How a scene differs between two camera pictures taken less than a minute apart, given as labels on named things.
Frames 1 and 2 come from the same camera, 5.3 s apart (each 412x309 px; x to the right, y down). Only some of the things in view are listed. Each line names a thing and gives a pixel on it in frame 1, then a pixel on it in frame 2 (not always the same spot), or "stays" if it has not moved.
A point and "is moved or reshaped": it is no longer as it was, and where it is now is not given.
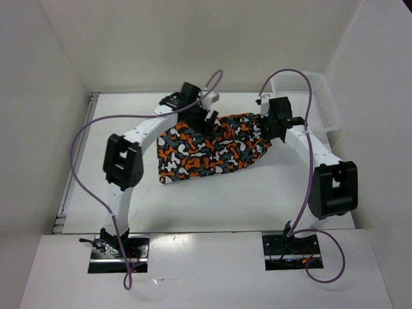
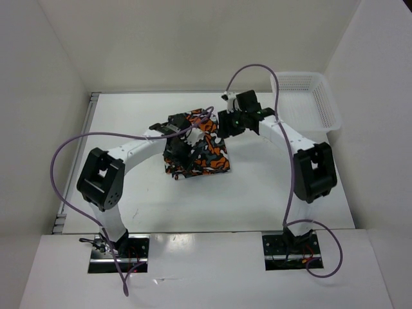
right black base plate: (282, 253) stays
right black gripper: (266, 135) -> (224, 120)
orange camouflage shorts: (224, 143) is moved or reshaped
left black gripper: (202, 127) -> (185, 161)
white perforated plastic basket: (326, 114) stays
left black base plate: (137, 249) stays
